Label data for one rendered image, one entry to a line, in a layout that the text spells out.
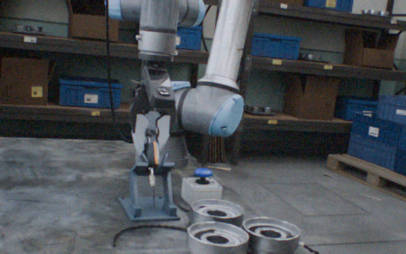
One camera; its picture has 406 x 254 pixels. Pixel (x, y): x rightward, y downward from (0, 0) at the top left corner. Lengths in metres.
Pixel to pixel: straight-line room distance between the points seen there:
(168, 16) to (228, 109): 0.37
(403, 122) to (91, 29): 2.75
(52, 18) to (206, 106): 3.59
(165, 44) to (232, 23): 0.39
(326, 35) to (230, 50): 4.39
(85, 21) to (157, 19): 3.29
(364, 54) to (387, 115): 0.77
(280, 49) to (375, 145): 1.25
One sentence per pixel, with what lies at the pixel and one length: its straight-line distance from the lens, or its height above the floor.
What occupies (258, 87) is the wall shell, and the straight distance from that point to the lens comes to 5.39.
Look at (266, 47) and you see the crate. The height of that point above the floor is 1.10.
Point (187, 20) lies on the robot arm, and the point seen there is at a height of 1.19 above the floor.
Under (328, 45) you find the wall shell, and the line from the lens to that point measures 5.76.
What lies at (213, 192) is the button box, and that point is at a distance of 1.14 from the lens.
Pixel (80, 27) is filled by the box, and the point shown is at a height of 1.10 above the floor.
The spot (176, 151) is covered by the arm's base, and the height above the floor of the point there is 0.85.
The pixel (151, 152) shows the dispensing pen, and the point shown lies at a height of 0.92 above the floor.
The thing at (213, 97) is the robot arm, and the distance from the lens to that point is 1.34.
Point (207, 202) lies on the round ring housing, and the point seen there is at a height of 0.83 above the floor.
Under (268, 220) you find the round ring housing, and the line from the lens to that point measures 1.01.
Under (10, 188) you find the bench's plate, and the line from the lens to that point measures 1.19.
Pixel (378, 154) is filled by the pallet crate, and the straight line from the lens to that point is 5.01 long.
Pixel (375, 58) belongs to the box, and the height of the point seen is 1.11.
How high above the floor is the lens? 1.17
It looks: 11 degrees down
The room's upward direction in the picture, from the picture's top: 6 degrees clockwise
